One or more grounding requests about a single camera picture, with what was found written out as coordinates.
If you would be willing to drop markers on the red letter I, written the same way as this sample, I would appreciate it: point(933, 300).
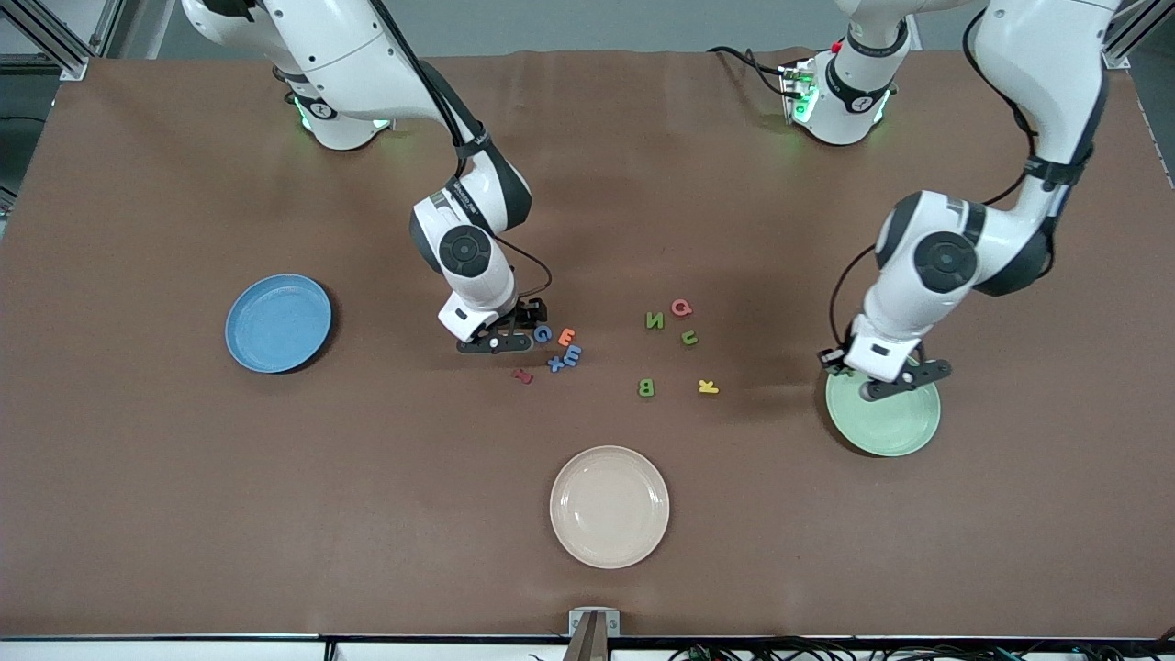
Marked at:
point(521, 375)

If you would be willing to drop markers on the orange letter E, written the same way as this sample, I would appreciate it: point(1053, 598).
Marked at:
point(566, 338)

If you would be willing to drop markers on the silver base connector box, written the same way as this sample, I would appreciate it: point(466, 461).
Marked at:
point(797, 92)

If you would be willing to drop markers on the white table frame rail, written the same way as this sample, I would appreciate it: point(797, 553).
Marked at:
point(184, 652)

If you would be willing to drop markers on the yellow letter K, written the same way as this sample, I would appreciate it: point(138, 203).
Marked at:
point(705, 386)

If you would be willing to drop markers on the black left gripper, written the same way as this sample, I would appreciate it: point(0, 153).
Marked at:
point(834, 360)

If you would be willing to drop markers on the brown table cover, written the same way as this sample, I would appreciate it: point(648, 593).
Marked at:
point(643, 184)

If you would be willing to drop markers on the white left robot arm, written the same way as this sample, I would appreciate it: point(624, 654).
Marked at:
point(1037, 64)

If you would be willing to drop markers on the pink letter Q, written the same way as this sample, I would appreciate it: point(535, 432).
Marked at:
point(675, 308)

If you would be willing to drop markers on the blue plate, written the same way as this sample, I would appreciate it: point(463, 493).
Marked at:
point(280, 326)

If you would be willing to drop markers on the aluminium frame profile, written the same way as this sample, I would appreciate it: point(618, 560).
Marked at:
point(1138, 37)
point(73, 66)

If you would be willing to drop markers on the green letter N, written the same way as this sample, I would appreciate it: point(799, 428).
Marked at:
point(654, 321)

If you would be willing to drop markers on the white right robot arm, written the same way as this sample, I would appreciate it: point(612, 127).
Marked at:
point(349, 55)

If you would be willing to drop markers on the blue letter m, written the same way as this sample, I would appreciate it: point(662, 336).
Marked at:
point(573, 354)

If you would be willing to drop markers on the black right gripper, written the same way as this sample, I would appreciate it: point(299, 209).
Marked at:
point(526, 315)

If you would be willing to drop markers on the beige plate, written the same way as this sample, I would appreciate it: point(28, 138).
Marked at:
point(609, 507)

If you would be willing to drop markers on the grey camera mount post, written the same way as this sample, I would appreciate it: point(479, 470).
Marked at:
point(593, 638)

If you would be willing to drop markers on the green plate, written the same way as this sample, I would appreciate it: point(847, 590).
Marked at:
point(895, 427)

